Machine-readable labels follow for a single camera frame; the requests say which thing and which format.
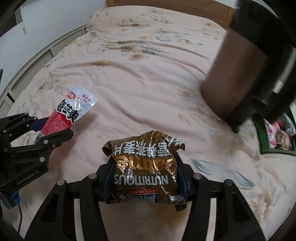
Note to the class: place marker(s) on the white radiator cover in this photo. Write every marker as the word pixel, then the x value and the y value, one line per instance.
pixel 25 75

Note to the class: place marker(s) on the red white snack pouch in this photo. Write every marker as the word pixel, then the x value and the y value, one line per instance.
pixel 75 105

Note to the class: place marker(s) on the brown black appliance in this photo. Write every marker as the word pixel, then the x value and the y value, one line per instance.
pixel 256 50

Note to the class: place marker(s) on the blue gloved left hand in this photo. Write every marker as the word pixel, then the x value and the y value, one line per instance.
pixel 16 198

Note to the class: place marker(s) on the pink cartoon character pouch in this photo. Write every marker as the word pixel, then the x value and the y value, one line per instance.
pixel 271 130

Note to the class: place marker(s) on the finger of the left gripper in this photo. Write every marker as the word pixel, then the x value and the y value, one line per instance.
pixel 14 126
pixel 42 148

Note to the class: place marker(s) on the green tray box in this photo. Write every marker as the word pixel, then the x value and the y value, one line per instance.
pixel 286 123

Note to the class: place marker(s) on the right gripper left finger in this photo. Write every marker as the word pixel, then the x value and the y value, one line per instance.
pixel 105 175

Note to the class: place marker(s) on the brown foil snack bag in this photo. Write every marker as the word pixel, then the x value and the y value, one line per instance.
pixel 146 168

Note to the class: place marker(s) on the beige snack packet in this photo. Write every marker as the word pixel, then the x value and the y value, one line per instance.
pixel 283 140

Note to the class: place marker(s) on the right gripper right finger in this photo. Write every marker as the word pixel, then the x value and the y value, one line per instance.
pixel 184 179

